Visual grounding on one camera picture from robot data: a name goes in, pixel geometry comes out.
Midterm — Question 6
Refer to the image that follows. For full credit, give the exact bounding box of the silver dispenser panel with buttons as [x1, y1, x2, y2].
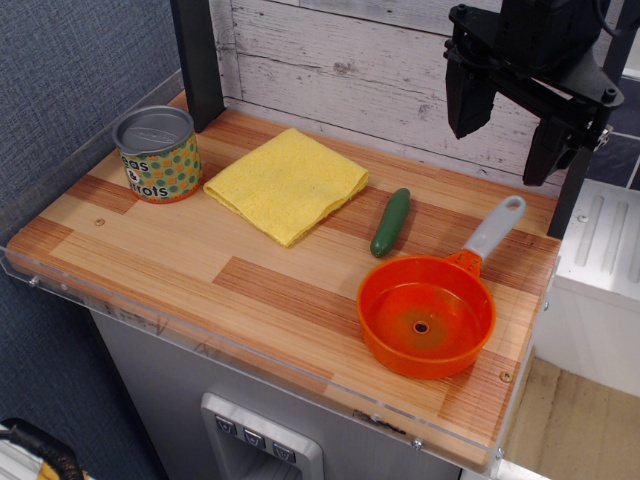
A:
[201, 393, 324, 479]

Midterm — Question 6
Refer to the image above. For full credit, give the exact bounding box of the orange measuring cup grey handle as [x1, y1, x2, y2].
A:
[356, 195, 527, 379]

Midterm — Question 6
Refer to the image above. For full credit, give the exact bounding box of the black and yellow object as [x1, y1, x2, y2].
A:
[1, 418, 88, 480]

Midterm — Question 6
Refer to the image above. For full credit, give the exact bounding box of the black support post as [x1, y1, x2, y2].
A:
[546, 0, 640, 239]
[170, 0, 225, 133]

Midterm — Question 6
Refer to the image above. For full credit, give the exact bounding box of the white toy sink drainboard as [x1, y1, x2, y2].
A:
[533, 180, 639, 395]

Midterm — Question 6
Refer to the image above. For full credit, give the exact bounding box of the yellow towel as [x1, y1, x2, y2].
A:
[204, 128, 369, 248]

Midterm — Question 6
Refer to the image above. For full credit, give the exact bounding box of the green toy cucumber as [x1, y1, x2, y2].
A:
[370, 188, 411, 258]

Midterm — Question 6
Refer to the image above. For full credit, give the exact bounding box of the peas and carrots can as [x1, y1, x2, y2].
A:
[112, 105, 203, 204]

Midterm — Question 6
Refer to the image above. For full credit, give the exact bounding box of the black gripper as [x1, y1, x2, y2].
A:
[444, 1, 625, 186]

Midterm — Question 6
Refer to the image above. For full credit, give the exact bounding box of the black right support post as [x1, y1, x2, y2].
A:
[546, 0, 640, 239]

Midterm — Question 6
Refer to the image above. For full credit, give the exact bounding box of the grey toy fridge cabinet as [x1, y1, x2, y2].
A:
[93, 314, 461, 479]

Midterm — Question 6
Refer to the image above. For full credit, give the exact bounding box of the black left support post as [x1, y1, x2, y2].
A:
[170, 0, 225, 133]

